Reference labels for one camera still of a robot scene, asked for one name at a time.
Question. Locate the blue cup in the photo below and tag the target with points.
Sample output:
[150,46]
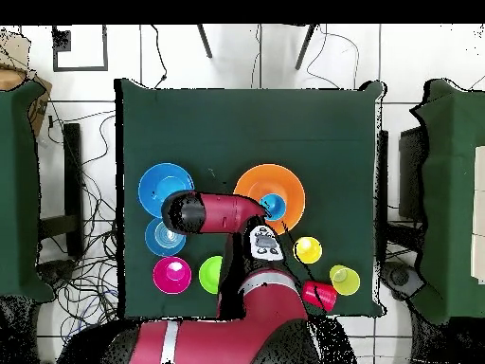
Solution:
[276,206]

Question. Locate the large orange bowl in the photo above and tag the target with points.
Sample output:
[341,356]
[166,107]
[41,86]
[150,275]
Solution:
[291,189]

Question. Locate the large blue bowl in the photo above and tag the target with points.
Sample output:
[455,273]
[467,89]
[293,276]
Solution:
[151,189]

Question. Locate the red cup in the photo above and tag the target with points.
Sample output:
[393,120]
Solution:
[322,294]

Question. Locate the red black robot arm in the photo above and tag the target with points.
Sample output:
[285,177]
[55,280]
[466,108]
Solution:
[227,214]

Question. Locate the dark green table cloth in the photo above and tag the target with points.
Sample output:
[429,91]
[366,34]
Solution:
[246,125]

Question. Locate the green bowl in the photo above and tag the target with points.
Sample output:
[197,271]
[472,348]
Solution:
[208,275]

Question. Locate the small yellow orange cup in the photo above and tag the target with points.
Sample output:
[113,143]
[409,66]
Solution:
[307,250]

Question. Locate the light blue shallow bowl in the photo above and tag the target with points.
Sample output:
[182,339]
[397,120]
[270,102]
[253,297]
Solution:
[153,242]

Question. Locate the pink bowl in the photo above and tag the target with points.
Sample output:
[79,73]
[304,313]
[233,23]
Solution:
[166,282]

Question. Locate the pale yellow cup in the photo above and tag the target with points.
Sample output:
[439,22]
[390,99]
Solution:
[348,286]

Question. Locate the black computer case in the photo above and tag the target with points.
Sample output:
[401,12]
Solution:
[411,170]

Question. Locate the grey chair base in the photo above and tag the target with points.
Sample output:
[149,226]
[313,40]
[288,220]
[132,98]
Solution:
[399,278]
[57,273]

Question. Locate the green cloth side table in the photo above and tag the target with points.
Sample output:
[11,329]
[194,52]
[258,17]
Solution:
[19,189]
[451,189]

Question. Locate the cardboard box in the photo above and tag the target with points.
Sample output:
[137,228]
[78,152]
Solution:
[38,110]

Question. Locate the camera tripod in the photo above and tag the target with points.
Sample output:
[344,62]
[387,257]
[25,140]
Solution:
[204,41]

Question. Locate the black metal frame bar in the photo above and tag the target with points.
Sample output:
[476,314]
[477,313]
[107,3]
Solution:
[72,170]

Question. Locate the black square floor frame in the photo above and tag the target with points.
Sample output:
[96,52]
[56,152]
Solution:
[79,68]

